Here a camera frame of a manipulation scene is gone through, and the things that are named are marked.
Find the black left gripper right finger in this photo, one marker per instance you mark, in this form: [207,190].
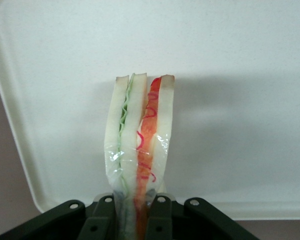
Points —
[190,222]

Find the plastic-wrapped triangle sandwich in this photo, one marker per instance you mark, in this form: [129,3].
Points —
[142,140]

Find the white rectangular plastic tray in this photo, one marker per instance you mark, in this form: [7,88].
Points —
[215,75]

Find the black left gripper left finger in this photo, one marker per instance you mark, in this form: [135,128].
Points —
[65,222]

